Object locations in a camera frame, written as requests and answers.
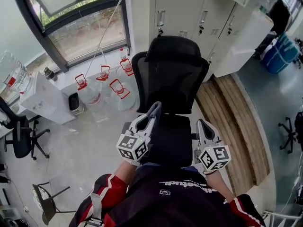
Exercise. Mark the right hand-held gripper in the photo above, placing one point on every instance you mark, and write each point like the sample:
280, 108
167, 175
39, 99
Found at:
215, 157

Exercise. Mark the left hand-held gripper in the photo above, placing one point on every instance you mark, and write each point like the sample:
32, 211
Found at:
131, 148

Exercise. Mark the black mesh office chair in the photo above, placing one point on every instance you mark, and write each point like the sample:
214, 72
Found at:
170, 79

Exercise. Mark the person's left forearm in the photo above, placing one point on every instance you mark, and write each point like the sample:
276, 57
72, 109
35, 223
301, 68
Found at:
125, 172

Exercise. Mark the person's right forearm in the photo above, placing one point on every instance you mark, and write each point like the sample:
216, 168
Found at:
219, 185

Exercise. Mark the wooden step platform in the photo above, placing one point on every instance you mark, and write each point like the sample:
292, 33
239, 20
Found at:
232, 131

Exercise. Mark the person's black red shirt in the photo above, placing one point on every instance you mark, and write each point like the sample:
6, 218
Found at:
177, 204

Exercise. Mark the small black white bin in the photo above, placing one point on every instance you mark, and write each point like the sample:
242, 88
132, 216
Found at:
75, 103

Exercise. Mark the small clear bottle red cap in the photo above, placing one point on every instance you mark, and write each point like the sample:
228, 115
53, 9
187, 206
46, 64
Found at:
122, 53

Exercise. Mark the black chair with star base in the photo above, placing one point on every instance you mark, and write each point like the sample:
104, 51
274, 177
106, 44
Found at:
292, 133

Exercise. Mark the white cabinet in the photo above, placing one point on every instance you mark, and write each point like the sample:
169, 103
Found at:
246, 44

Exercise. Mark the white water dispenser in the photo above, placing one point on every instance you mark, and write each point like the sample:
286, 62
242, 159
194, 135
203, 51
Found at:
47, 100

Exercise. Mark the dark metal cup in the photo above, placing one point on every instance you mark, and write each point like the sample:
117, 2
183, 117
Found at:
50, 74

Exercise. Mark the dark framed window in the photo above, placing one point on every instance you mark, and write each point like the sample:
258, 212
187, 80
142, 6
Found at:
87, 32

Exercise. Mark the blue wrapped bundle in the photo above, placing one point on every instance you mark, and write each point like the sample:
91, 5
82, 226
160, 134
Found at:
279, 53

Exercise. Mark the grey metal lockers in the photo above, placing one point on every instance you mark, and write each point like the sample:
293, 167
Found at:
184, 15

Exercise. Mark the white metal rack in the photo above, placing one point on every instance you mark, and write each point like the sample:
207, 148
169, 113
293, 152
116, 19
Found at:
284, 219

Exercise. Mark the black mesh swivel chair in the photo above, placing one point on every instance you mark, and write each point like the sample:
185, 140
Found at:
21, 136

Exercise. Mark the black stool patterned cushion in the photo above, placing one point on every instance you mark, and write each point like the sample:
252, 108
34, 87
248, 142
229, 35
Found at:
47, 204

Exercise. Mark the large clear water bottle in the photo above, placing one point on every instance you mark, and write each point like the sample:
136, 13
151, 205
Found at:
14, 74

